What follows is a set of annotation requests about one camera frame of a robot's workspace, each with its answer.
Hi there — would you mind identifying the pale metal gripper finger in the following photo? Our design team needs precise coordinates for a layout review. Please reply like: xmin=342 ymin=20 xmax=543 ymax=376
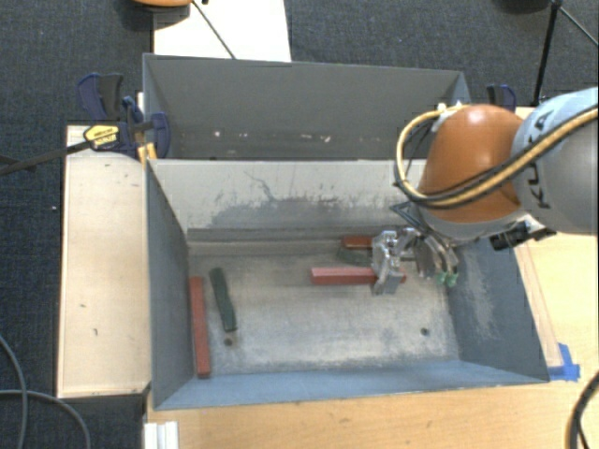
xmin=372 ymin=229 xmax=404 ymax=271
xmin=372 ymin=268 xmax=407 ymax=297

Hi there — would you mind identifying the red-brown block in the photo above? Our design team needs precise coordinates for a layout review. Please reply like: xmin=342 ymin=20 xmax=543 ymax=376
xmin=340 ymin=234 xmax=378 ymax=252
xmin=187 ymin=275 xmax=213 ymax=380
xmin=310 ymin=266 xmax=407 ymax=286

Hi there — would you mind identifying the dark green flat block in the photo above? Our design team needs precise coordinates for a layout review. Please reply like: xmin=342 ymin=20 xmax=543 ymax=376
xmin=335 ymin=247 xmax=375 ymax=268
xmin=208 ymin=267 xmax=239 ymax=334

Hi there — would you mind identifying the grey metal bin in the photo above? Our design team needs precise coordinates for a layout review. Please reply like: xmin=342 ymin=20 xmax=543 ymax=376
xmin=141 ymin=52 xmax=551 ymax=412

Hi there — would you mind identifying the pale wood flat board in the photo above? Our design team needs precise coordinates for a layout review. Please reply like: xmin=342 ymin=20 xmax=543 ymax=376
xmin=55 ymin=123 xmax=153 ymax=399

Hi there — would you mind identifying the black cylinder on white bracket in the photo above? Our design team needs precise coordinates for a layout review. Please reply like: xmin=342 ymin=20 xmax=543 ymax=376
xmin=489 ymin=219 xmax=558 ymax=253

